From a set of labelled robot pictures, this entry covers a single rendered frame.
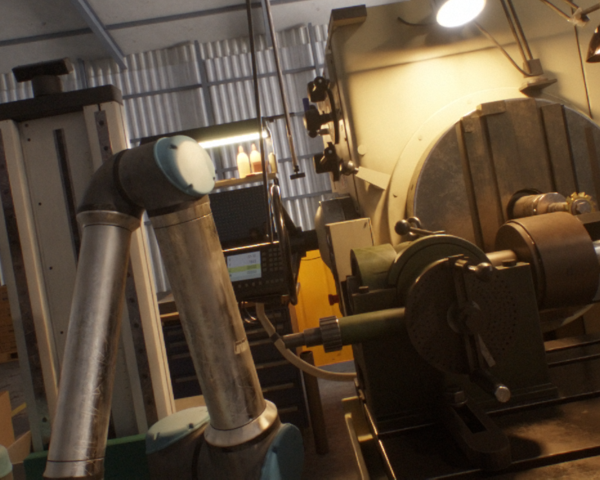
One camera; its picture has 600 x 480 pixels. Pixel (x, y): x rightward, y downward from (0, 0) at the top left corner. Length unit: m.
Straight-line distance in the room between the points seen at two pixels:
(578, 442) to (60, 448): 0.77
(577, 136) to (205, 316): 0.99
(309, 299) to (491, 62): 3.01
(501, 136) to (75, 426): 1.08
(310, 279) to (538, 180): 3.00
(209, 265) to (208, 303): 0.07
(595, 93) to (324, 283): 2.97
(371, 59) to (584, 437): 0.98
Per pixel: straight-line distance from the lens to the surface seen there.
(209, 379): 0.99
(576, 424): 0.89
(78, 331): 0.95
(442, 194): 1.25
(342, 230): 1.21
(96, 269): 0.96
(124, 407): 1.42
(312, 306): 4.15
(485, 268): 0.69
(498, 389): 0.76
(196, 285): 0.92
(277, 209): 1.37
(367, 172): 1.28
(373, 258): 0.93
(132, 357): 1.33
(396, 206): 1.30
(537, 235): 1.01
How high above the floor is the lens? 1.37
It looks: level
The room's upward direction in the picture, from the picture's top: 10 degrees counter-clockwise
